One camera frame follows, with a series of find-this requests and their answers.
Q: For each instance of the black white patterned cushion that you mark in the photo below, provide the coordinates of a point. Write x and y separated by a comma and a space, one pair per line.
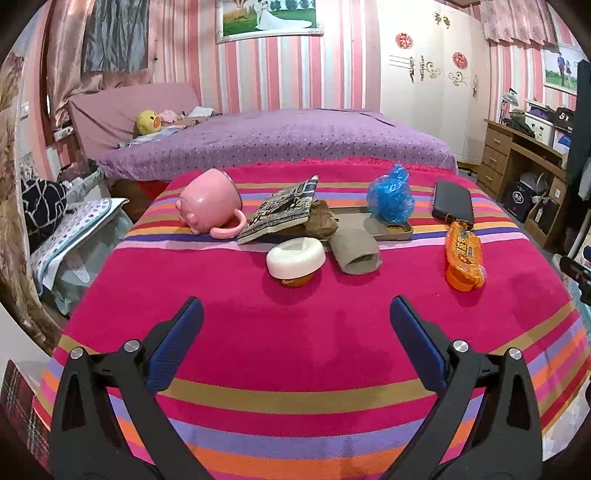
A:
44, 207

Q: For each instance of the wooden desk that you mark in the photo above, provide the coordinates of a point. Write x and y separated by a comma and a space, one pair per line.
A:
498, 147

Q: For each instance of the yellow duck plush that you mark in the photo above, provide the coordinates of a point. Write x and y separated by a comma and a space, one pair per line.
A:
147, 122

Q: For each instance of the orange snack packet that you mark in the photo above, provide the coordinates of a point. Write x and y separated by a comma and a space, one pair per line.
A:
464, 254

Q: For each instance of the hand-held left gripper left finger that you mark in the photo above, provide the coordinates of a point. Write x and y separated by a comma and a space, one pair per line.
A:
178, 341

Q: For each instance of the pink striped blanket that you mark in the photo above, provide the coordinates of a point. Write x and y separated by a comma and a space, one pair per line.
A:
295, 332

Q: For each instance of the floral curtain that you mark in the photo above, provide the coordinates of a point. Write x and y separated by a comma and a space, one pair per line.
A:
18, 277

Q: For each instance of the grey hanging cloth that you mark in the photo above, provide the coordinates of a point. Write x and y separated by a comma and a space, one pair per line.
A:
115, 37

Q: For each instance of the white wardrobe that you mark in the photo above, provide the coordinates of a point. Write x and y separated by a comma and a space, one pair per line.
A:
429, 106

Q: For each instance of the pink curtain valance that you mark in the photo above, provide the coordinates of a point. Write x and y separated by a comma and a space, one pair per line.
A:
517, 21

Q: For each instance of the pink covered headboard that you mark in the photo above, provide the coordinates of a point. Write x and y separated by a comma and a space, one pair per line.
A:
106, 115

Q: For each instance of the pink plush toy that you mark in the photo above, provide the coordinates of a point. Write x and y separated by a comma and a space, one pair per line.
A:
168, 116

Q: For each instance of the purple dotted bedspread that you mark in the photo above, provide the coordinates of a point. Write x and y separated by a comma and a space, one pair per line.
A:
277, 134

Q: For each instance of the white storage box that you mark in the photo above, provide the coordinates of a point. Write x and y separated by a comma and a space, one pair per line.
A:
540, 129

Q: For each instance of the dark hanging garment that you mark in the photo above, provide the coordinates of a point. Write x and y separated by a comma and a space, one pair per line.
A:
579, 129

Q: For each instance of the black phone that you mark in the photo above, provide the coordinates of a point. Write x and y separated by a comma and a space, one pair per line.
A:
452, 201

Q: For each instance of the pink pig mug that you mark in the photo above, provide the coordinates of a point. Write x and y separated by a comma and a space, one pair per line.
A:
207, 198

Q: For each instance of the red plaid cloth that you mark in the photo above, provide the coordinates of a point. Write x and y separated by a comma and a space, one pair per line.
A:
21, 415

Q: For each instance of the patterned black white pouch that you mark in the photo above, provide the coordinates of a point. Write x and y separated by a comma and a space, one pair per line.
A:
277, 210

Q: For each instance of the blue plastic bag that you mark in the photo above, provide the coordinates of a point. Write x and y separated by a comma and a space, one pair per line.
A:
390, 198

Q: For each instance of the white fan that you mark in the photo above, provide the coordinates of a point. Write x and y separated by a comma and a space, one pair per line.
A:
533, 182

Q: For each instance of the white lidded orange jar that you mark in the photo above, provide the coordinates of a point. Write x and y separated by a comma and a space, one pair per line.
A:
295, 258

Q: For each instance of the small wall poster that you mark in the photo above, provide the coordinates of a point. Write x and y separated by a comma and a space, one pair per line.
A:
558, 69

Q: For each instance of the brown flat tray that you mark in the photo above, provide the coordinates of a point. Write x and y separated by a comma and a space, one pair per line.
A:
392, 231

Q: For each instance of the pink curtain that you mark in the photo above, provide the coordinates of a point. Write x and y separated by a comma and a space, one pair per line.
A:
64, 60

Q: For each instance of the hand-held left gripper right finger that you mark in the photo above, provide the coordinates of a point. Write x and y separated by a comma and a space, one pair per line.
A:
415, 341

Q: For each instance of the black box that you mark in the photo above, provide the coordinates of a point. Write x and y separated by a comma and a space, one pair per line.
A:
517, 201

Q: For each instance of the brown crumpled paper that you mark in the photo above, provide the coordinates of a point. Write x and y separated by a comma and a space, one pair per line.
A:
321, 219

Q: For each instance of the dotted pale cloth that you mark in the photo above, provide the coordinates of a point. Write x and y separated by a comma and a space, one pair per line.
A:
69, 235

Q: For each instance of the desk lamp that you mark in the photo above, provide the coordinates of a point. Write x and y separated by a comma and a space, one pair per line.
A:
508, 99

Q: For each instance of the framed wall poster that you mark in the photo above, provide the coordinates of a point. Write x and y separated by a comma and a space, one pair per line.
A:
268, 18

